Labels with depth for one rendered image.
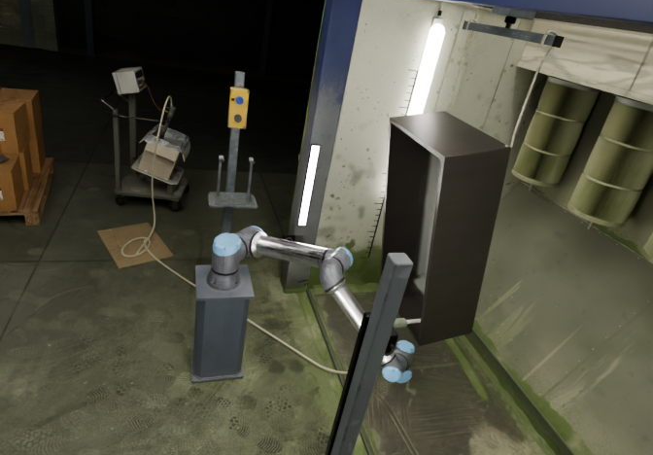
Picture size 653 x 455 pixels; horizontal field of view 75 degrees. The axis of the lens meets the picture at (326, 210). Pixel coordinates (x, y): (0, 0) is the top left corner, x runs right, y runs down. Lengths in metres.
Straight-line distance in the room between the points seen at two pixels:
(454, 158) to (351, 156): 1.18
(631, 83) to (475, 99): 0.99
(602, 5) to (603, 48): 1.91
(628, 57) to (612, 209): 0.85
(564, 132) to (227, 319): 2.48
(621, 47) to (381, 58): 1.33
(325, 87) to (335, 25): 0.37
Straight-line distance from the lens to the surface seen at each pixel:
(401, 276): 1.05
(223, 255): 2.35
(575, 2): 1.20
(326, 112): 2.89
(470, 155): 2.06
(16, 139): 4.53
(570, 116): 3.29
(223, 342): 2.66
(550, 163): 3.36
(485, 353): 3.43
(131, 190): 4.61
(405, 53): 3.01
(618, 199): 3.00
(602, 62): 3.03
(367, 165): 3.13
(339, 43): 2.83
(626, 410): 3.03
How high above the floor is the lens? 2.16
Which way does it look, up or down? 26 degrees down
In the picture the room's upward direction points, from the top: 11 degrees clockwise
